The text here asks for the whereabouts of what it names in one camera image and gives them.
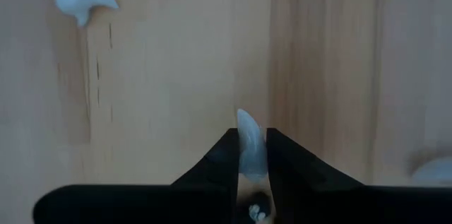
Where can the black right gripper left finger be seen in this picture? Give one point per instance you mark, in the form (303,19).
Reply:
(197,195)

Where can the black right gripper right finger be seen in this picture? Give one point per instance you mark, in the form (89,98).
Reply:
(318,195)

